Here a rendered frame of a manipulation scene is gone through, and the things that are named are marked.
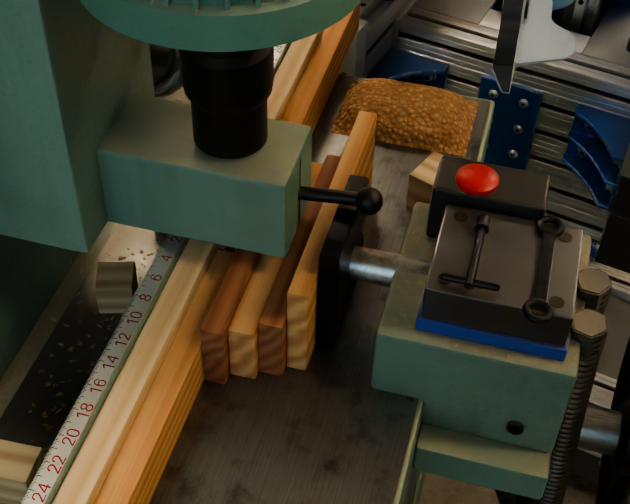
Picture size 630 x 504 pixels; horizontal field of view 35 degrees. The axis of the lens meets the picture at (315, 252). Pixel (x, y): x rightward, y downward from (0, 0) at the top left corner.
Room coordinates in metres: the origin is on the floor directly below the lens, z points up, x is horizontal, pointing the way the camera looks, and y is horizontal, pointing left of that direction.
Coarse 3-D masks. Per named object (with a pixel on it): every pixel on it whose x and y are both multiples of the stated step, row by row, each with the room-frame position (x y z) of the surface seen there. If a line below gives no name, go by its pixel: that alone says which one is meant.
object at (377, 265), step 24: (336, 216) 0.51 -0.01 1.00; (360, 216) 0.53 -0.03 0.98; (336, 240) 0.48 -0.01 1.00; (360, 240) 0.53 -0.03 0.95; (336, 264) 0.46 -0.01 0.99; (360, 264) 0.50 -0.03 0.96; (384, 264) 0.50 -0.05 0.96; (408, 264) 0.50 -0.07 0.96; (336, 288) 0.46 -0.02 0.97; (336, 312) 0.47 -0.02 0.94; (336, 336) 0.47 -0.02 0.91
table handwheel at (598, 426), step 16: (624, 368) 0.57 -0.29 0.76; (624, 384) 0.56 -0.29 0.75; (624, 400) 0.55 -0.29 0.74; (592, 416) 0.47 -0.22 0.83; (608, 416) 0.47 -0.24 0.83; (624, 416) 0.46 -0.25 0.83; (592, 432) 0.46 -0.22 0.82; (608, 432) 0.45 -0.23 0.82; (624, 432) 0.45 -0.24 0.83; (592, 448) 0.45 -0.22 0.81; (608, 448) 0.45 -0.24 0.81; (624, 448) 0.44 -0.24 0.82; (608, 464) 0.51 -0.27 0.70; (624, 464) 0.43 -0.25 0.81; (608, 480) 0.49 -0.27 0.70; (624, 480) 0.46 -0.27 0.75; (608, 496) 0.47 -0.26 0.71; (624, 496) 0.46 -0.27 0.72
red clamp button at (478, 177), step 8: (464, 168) 0.53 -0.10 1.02; (472, 168) 0.53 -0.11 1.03; (480, 168) 0.53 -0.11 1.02; (488, 168) 0.53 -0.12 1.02; (456, 176) 0.52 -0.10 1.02; (464, 176) 0.52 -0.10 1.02; (472, 176) 0.52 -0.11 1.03; (480, 176) 0.52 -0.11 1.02; (488, 176) 0.52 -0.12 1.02; (496, 176) 0.52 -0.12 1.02; (464, 184) 0.51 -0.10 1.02; (472, 184) 0.51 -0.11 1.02; (480, 184) 0.51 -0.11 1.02; (488, 184) 0.51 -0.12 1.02; (496, 184) 0.52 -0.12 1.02; (472, 192) 0.51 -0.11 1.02; (480, 192) 0.51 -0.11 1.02; (488, 192) 0.51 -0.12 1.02
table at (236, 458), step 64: (320, 128) 0.73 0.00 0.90; (384, 192) 0.64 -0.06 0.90; (256, 384) 0.43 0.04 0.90; (320, 384) 0.43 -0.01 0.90; (192, 448) 0.38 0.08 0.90; (256, 448) 0.38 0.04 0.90; (320, 448) 0.38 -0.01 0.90; (384, 448) 0.38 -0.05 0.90; (448, 448) 0.40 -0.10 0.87; (512, 448) 0.41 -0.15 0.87
